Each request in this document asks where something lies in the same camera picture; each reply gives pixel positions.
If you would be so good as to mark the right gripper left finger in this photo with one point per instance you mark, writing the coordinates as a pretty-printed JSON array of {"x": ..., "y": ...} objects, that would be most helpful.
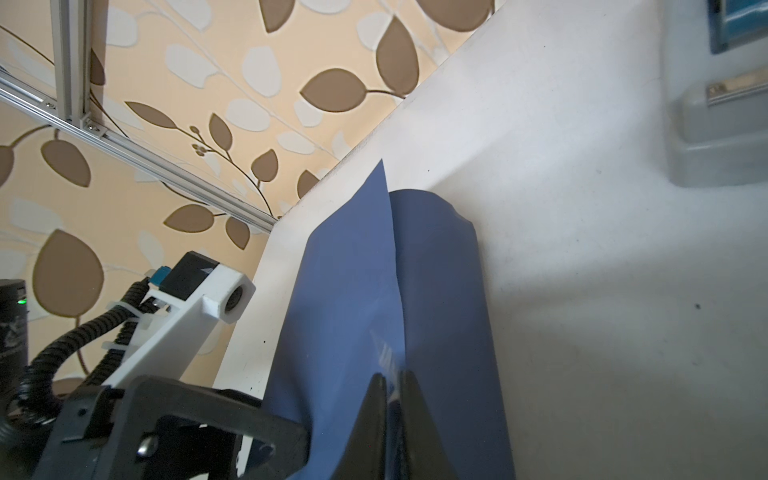
[{"x": 365, "y": 453}]

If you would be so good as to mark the clear adhesive tape piece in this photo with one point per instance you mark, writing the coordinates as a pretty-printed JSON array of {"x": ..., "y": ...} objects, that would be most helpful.
[{"x": 389, "y": 366}]

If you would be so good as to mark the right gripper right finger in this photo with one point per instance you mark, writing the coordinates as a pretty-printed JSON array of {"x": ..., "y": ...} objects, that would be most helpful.
[{"x": 421, "y": 452}]

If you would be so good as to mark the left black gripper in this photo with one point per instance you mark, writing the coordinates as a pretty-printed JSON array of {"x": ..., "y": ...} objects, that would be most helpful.
[{"x": 159, "y": 428}]

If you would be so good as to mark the blue wrapping paper sheet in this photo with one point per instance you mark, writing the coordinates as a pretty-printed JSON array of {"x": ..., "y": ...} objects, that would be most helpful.
[{"x": 406, "y": 265}]

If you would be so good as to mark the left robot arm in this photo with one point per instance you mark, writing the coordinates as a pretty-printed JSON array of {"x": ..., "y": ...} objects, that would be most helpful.
[{"x": 29, "y": 404}]

